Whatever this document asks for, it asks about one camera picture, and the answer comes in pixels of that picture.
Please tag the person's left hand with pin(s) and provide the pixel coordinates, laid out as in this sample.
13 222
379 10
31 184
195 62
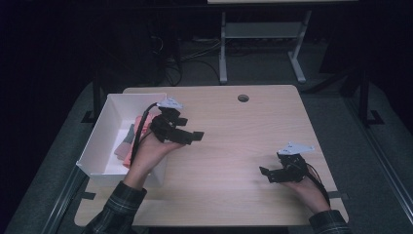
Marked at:
149 156

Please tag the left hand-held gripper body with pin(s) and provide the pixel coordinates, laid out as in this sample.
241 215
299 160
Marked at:
165 130

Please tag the grey metal stand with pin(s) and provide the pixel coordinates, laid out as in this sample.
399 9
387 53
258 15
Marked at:
259 30

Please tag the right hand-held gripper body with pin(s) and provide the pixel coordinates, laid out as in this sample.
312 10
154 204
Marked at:
292 170

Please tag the person's right hand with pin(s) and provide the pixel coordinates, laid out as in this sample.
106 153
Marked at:
310 195

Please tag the black metal post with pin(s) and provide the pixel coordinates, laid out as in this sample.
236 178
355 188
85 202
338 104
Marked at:
96 94
365 97

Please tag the black table bracket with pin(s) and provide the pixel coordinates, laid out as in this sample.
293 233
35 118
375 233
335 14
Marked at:
88 195
337 195

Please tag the metal floor rail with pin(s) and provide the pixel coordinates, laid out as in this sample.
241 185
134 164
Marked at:
63 201
383 156

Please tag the white box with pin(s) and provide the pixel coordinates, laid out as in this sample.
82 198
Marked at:
110 113

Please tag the pink padded ski glove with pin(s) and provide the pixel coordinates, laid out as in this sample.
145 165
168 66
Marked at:
144 122

